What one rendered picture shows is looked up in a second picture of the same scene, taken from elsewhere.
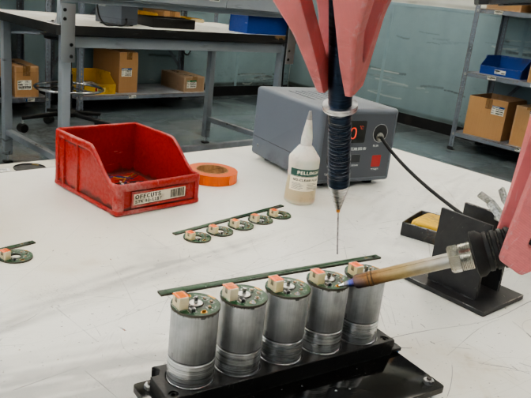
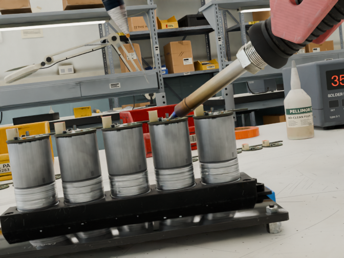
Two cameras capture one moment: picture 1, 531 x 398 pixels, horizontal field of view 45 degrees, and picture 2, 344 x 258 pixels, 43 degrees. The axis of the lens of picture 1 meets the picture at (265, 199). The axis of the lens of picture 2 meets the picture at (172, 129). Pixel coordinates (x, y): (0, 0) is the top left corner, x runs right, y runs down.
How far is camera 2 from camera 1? 0.25 m
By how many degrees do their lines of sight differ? 32
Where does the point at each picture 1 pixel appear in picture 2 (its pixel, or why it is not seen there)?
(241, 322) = (64, 150)
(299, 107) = (302, 70)
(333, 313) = (167, 147)
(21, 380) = not seen: outside the picture
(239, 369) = (72, 196)
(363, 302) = (206, 138)
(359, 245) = (328, 152)
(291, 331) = (120, 162)
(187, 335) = (13, 159)
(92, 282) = not seen: hidden behind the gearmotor
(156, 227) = not seen: hidden behind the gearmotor
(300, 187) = (295, 124)
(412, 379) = (256, 209)
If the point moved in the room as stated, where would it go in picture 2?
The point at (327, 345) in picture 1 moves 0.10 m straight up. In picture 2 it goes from (170, 181) to (149, 9)
